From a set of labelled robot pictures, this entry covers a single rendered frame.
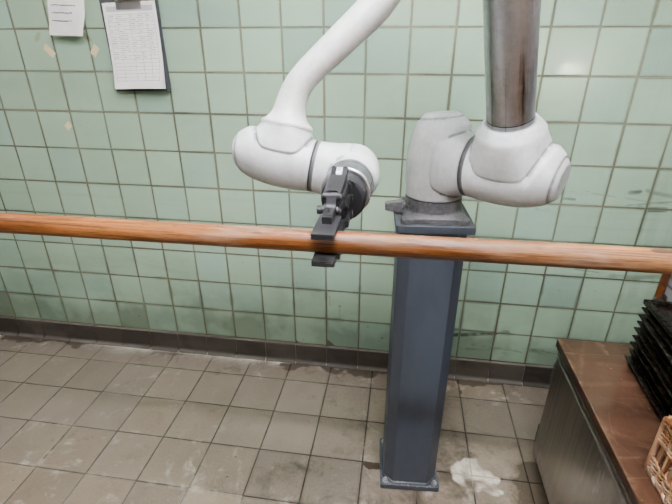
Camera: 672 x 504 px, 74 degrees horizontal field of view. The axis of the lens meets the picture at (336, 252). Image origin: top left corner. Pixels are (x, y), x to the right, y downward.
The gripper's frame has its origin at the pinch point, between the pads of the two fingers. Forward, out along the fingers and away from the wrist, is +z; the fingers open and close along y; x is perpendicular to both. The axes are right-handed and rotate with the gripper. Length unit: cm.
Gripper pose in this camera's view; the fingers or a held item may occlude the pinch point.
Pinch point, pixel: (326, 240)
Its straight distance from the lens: 59.7
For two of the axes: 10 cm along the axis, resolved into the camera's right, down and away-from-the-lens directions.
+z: -1.4, 4.3, -8.9
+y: 0.0, 9.0, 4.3
